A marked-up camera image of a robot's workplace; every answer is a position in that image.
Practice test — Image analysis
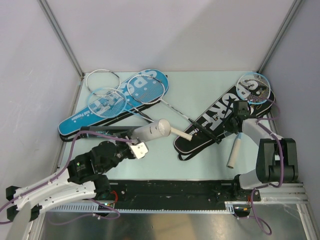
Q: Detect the white frame racket far left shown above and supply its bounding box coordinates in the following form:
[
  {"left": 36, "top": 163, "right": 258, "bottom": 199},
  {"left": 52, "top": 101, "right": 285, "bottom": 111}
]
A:
[{"left": 84, "top": 69, "right": 121, "bottom": 97}]

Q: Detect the white shuttlecock tube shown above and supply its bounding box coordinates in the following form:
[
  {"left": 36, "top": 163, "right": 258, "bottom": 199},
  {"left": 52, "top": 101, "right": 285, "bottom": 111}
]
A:
[{"left": 131, "top": 119, "right": 171, "bottom": 142}]

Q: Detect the light blue racket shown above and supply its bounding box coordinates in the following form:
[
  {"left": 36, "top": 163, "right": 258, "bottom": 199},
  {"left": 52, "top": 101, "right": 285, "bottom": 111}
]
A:
[
  {"left": 86, "top": 89, "right": 154, "bottom": 123},
  {"left": 226, "top": 72, "right": 271, "bottom": 169}
]

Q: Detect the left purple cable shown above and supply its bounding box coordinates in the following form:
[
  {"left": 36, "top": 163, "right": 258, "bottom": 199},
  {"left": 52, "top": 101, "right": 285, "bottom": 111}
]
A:
[{"left": 0, "top": 131, "right": 141, "bottom": 225}]

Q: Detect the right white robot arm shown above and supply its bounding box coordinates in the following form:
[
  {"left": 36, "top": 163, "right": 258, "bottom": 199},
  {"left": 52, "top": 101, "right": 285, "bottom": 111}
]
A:
[{"left": 223, "top": 100, "right": 299, "bottom": 201}]

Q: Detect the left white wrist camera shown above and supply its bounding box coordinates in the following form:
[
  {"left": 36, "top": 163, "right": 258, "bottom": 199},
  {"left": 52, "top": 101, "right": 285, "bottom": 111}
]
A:
[{"left": 128, "top": 142, "right": 149, "bottom": 159}]

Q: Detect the white racket white grip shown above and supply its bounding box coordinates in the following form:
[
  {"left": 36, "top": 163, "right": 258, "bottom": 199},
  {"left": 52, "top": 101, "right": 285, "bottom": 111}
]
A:
[{"left": 126, "top": 74, "right": 193, "bottom": 143}]

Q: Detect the blue racket cover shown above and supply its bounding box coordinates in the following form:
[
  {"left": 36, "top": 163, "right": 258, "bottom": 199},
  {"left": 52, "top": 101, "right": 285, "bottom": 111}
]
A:
[{"left": 58, "top": 69, "right": 169, "bottom": 138}]

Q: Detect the black racket cover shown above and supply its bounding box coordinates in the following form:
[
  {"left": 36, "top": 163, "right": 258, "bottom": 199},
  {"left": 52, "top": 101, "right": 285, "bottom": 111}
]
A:
[{"left": 173, "top": 84, "right": 276, "bottom": 162}]

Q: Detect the black shuttlecock tube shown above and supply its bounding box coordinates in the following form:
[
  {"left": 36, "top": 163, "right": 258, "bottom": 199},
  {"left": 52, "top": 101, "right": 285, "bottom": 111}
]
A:
[{"left": 80, "top": 126, "right": 140, "bottom": 138}]

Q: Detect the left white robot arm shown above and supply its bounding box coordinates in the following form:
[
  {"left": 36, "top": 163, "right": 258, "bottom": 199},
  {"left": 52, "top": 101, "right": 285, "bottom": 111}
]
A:
[{"left": 6, "top": 139, "right": 149, "bottom": 222}]

